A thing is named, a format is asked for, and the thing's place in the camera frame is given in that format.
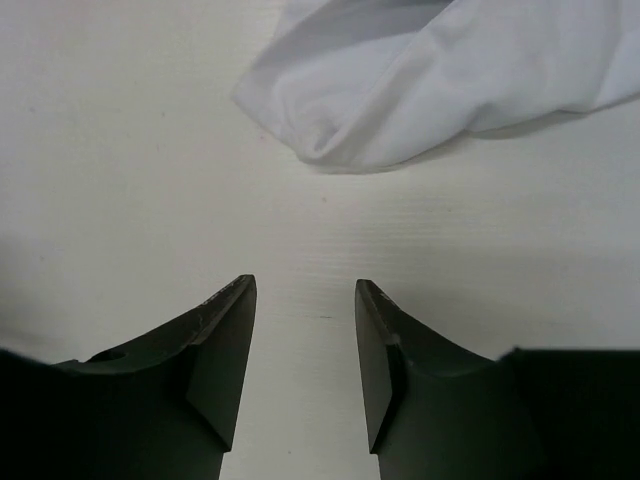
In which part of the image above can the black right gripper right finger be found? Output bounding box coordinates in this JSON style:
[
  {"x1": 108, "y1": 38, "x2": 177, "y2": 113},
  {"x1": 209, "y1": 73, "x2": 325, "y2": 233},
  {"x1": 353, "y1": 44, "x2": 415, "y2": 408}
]
[{"x1": 355, "y1": 279, "x2": 639, "y2": 479}]

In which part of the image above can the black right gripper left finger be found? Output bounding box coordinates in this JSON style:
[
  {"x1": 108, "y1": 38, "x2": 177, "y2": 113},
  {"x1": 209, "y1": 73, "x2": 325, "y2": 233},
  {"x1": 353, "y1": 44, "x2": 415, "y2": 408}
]
[{"x1": 1, "y1": 275, "x2": 257, "y2": 479}]

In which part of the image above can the white fabric skirt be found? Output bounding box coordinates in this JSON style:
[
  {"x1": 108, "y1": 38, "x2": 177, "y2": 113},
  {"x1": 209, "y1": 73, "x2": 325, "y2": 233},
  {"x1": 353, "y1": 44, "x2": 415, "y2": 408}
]
[{"x1": 233, "y1": 1, "x2": 639, "y2": 173}]

